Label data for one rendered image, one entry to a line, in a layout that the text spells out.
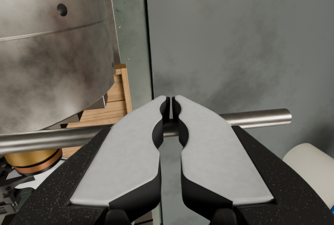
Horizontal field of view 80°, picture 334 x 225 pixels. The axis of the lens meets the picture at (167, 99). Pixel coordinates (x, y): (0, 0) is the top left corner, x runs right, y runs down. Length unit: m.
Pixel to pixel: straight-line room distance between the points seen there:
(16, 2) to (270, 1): 1.70
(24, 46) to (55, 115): 0.07
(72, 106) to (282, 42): 1.84
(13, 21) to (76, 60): 0.06
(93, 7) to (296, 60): 1.98
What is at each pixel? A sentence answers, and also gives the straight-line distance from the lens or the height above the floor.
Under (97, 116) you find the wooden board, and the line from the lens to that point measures 0.60.
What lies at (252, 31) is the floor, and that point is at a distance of 1.75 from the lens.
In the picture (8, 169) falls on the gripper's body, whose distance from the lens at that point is 0.47.
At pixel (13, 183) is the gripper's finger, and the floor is 1.12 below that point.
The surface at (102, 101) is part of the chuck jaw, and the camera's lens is 0.33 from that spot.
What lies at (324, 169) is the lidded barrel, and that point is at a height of 0.37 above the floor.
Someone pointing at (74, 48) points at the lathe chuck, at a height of 1.18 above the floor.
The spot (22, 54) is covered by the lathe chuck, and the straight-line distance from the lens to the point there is 0.21.
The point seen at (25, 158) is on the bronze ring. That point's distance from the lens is 0.39.
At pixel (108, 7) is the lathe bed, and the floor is 0.86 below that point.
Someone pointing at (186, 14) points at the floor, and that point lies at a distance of 1.49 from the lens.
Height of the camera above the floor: 1.40
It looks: 60 degrees down
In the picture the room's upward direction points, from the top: 152 degrees clockwise
